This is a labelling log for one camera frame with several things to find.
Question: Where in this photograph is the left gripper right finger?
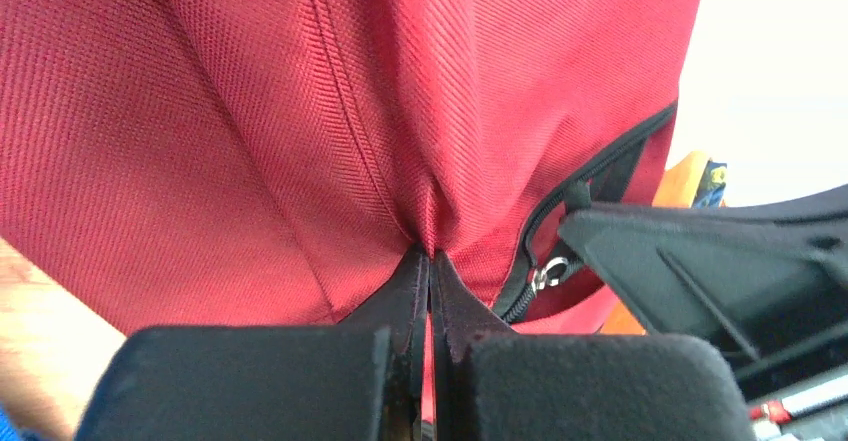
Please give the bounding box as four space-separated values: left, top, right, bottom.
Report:
430 253 754 440

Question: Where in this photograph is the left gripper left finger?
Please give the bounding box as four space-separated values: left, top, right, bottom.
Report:
76 247 430 440

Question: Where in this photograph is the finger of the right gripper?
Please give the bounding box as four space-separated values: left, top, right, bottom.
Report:
558 186 847 399

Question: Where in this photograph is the red backpack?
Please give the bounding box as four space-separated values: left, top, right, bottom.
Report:
0 0 711 426

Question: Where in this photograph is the orange compartment tray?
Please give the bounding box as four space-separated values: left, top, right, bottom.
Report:
599 151 713 337

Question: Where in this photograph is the blue shirt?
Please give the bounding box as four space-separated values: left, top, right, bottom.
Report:
0 409 42 441

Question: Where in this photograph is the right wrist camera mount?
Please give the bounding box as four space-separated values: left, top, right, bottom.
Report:
749 372 847 440

